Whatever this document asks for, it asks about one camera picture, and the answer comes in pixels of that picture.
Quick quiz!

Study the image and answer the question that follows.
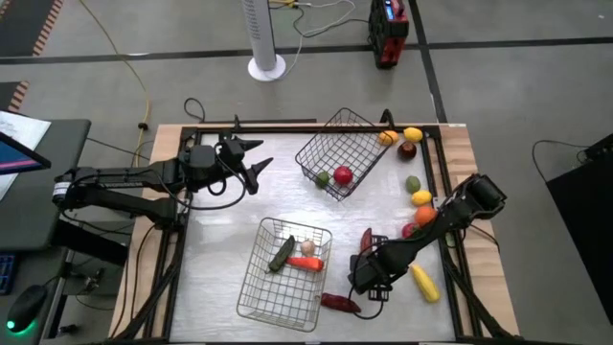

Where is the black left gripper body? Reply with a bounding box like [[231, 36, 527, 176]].
[[215, 135, 250, 181]]

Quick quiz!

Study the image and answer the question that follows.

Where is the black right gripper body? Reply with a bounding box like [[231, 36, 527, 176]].
[[348, 243, 401, 294]]

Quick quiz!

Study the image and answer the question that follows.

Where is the red pepper with green top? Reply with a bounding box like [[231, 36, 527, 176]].
[[319, 292, 363, 314]]

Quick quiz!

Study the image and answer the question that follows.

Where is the yellow corn cob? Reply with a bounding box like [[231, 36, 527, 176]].
[[410, 263, 442, 305]]

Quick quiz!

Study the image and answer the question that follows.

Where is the orange fruit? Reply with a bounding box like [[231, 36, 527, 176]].
[[414, 205, 438, 228]]

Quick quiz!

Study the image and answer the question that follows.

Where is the orange carrot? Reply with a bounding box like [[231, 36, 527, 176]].
[[285, 256, 326, 273]]

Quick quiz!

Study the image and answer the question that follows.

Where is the red apple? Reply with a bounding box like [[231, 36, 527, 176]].
[[332, 165, 354, 187]]

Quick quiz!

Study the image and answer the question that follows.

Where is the dark green cucumber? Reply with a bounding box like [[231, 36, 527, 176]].
[[267, 234, 297, 274]]

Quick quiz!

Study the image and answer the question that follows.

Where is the dark red plum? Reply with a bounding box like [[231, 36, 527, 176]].
[[397, 141, 418, 162]]

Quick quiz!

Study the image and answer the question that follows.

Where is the white tower fan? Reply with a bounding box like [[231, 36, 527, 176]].
[[240, 0, 287, 82]]

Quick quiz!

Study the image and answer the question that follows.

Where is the black side desk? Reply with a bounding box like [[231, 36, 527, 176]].
[[0, 118, 92, 254]]

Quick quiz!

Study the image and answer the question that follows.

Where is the red black power station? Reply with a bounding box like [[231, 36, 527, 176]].
[[367, 0, 411, 70]]

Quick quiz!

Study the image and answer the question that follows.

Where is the black equipment box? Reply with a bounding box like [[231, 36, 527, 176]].
[[545, 133, 613, 327]]

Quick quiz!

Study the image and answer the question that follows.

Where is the black tablet screen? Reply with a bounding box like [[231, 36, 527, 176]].
[[0, 131, 53, 176]]

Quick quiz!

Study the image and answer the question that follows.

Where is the small black orange-edged mat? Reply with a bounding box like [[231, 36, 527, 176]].
[[0, 80, 31, 114]]

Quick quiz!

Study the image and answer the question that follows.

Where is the large black orange-edged mat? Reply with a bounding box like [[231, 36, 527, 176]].
[[0, 0, 64, 58]]

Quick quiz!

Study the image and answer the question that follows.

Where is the blue lit keyboard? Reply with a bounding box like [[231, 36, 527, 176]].
[[0, 253, 18, 296]]

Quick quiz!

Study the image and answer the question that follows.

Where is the black computer mouse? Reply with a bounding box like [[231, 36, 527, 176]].
[[5, 284, 49, 334]]

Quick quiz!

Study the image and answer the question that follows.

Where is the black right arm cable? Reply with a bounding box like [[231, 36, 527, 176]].
[[351, 282, 386, 321]]

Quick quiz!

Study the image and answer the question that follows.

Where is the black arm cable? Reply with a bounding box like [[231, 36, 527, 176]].
[[184, 152, 248, 213], [351, 282, 386, 321]]

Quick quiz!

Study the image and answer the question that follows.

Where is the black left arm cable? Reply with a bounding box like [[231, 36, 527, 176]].
[[184, 152, 248, 213]]

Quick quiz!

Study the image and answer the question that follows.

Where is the black aluminium table frame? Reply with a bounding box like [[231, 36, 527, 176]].
[[112, 114, 521, 345]]

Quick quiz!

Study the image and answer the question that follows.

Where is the black looped cable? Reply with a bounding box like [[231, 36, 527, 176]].
[[183, 97, 207, 124]]

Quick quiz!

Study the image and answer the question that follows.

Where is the black wire basket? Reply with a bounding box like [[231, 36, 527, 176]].
[[294, 106, 395, 202]]

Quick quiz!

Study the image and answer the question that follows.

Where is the white wire basket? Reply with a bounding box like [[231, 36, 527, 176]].
[[236, 217, 334, 334]]

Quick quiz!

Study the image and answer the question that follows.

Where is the white floor cable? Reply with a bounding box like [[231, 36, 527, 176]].
[[281, 0, 358, 79]]

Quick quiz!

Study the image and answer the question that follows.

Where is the yellow floor cable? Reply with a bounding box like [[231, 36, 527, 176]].
[[79, 0, 152, 168]]

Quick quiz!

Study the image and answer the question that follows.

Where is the thin black cable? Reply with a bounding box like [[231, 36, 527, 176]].
[[531, 139, 591, 184]]

